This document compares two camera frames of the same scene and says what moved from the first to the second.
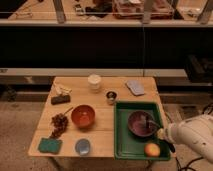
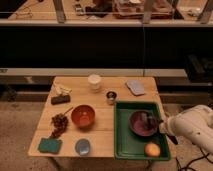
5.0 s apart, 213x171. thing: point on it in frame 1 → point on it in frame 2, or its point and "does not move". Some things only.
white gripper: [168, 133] → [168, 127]
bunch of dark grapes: [59, 124] does not move
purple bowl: [142, 123] does not move
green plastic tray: [127, 145] does not move
